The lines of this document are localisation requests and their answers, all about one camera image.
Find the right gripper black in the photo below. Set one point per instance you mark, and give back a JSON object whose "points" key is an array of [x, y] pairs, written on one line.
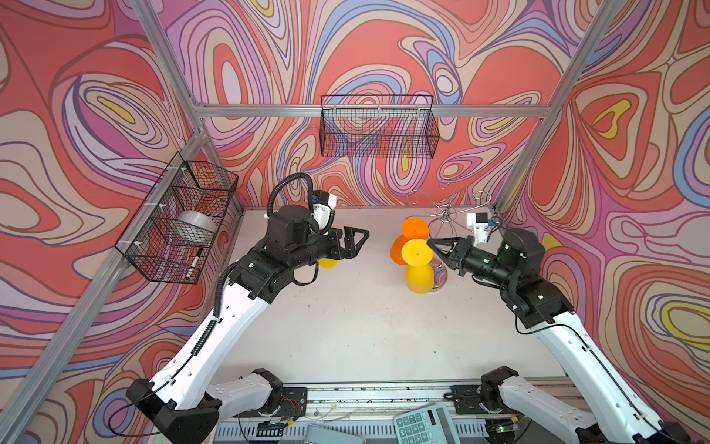
{"points": [[458, 251]]}

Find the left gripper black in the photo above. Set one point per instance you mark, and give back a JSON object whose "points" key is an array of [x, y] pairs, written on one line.
{"points": [[348, 252]]}

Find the yellow wine glass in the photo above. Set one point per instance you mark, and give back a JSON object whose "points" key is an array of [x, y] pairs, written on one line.
{"points": [[327, 263], [419, 274]]}

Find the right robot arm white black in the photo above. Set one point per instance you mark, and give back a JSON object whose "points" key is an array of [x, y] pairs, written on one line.
{"points": [[616, 413]]}

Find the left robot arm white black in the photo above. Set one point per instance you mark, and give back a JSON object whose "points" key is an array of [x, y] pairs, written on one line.
{"points": [[180, 400]]}

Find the chrome wine glass rack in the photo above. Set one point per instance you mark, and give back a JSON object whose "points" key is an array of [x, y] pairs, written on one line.
{"points": [[448, 218]]}

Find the left orange wine glass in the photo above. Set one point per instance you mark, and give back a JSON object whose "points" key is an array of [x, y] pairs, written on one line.
{"points": [[412, 228]]}

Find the black marker pen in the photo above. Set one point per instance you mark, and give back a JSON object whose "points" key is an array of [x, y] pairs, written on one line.
{"points": [[193, 265]]}

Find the silver tape roll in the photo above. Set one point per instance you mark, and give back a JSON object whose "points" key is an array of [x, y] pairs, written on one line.
{"points": [[195, 228]]}

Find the teal calculator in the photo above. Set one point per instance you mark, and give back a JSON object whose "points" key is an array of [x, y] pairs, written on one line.
{"points": [[431, 424]]}

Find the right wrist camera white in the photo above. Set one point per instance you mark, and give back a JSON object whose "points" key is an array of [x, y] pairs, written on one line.
{"points": [[480, 226]]}

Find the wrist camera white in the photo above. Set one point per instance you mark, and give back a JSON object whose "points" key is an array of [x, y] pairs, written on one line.
{"points": [[324, 208], [480, 226]]}

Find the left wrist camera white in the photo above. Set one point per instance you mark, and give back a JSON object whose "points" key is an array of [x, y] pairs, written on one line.
{"points": [[324, 208]]}

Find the back black wire basket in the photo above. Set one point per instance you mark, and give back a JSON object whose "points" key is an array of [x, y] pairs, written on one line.
{"points": [[378, 126]]}

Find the black wire basket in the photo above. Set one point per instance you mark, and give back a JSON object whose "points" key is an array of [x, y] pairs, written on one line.
{"points": [[171, 237], [378, 126]]}

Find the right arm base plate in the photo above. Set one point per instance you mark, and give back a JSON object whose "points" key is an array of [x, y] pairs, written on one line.
{"points": [[468, 402]]}

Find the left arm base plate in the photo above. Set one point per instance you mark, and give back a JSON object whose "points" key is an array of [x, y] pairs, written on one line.
{"points": [[292, 405]]}

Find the left black wire basket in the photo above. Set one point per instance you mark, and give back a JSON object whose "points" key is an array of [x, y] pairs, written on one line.
{"points": [[171, 237]]}

